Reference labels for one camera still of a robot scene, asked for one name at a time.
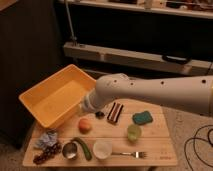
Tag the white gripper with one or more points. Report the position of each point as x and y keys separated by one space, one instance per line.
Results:
x=86 y=107

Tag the green pepper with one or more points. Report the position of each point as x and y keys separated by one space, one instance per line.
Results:
x=85 y=148

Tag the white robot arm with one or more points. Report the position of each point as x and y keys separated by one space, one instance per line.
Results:
x=191 y=94

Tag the metal measuring cup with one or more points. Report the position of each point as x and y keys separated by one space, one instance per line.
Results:
x=69 y=150

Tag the green plastic cup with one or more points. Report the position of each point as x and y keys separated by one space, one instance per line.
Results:
x=133 y=132

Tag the black-headed brush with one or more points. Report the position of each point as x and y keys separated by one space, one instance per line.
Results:
x=99 y=114

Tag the striped chocolate wafer block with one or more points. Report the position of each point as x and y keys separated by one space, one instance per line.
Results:
x=114 y=113

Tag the yellow plastic bin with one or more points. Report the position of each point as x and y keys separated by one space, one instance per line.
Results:
x=55 y=99

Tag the white bowl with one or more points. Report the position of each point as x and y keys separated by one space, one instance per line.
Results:
x=102 y=149

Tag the teal sponge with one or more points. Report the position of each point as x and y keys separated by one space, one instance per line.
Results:
x=142 y=118

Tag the crumpled blue cloth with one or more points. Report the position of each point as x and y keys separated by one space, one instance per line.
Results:
x=47 y=139

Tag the purple grape bunch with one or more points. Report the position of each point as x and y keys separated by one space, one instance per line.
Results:
x=48 y=153

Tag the metal fork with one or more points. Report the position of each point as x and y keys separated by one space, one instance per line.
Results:
x=134 y=154

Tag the metal pole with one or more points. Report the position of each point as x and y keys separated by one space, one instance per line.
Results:
x=72 y=35

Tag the wooden shelf rail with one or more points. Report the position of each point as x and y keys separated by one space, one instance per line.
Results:
x=138 y=60

